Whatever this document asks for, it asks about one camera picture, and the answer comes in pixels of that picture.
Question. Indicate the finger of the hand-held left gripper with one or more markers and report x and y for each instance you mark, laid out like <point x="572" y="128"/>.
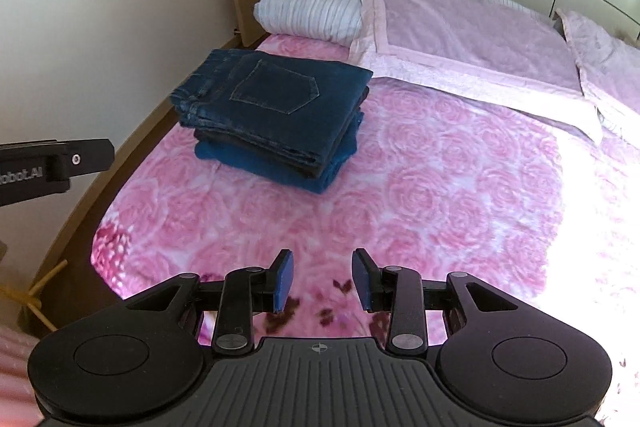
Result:
<point x="92" y="157"/>

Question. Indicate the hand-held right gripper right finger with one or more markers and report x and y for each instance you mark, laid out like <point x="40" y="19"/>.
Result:
<point x="362" y="279"/>

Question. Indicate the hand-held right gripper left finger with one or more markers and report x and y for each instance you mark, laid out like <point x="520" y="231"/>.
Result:
<point x="283" y="279"/>

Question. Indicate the blue denim jeans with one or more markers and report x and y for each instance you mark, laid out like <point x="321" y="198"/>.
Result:
<point x="270" y="92"/>

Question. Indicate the pink floral blanket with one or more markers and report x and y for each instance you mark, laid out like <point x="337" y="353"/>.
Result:
<point x="425" y="207"/>

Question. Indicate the yellow broom stick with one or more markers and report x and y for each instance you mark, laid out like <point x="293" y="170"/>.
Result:
<point x="50" y="274"/>

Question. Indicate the teal folded garment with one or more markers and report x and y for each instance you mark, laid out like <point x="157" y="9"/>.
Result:
<point x="240" y="159"/>

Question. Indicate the person's pink striped clothing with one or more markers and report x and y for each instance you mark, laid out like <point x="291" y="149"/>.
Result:
<point x="15" y="372"/>

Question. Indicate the pink quilted bedspread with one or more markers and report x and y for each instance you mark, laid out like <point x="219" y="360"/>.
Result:
<point x="475" y="42"/>

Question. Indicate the white ribbed pillow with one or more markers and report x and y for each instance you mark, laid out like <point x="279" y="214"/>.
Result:
<point x="310" y="7"/>

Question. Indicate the pink pillow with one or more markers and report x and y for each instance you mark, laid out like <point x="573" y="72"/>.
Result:
<point x="610" y="52"/>

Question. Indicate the wooden bed frame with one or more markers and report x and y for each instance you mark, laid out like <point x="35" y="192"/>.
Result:
<point x="145" y="132"/>

